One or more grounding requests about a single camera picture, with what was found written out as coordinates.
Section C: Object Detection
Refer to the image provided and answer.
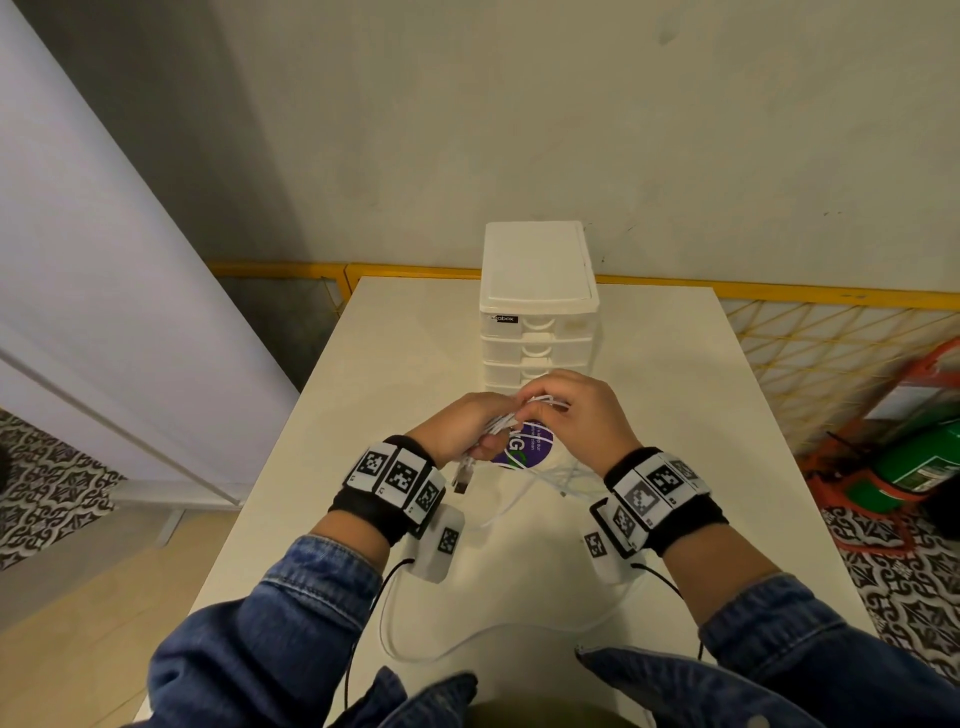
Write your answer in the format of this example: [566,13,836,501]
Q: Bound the person's right hand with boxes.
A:
[524,369,644,479]

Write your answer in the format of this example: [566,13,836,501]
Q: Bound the person's left hand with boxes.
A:
[405,391,521,471]

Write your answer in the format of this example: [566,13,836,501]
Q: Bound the white usb cable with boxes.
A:
[452,393,603,529]

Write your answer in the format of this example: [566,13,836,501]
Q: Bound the person's right forearm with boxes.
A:
[660,521,960,728]

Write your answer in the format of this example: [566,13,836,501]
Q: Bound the person's left forearm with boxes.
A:
[147,510,412,728]

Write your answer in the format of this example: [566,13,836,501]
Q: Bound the white plastic drawer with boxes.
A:
[483,362,596,388]
[481,312,600,341]
[482,338,598,366]

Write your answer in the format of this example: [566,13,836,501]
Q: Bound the purple round sticker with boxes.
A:
[491,421,556,471]

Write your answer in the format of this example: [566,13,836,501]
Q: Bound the black wristband with marker tags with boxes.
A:
[589,447,730,559]
[328,435,449,546]

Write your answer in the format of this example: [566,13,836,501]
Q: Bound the white plastic drawer unit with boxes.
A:
[479,220,602,400]

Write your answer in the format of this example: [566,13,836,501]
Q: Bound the yellow mesh fence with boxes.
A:
[208,260,960,456]

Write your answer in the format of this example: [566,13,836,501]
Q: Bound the red extinguisher stand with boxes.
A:
[797,336,960,558]

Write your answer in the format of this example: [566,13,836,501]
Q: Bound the green fire extinguisher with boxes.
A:
[846,420,960,516]

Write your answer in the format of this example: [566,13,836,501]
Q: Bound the white partition panel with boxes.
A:
[0,0,303,513]

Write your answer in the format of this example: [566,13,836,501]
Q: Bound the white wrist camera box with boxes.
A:
[582,517,648,587]
[408,503,467,585]

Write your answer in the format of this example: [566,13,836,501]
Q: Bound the black camera cable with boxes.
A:
[633,562,706,663]
[343,557,418,711]

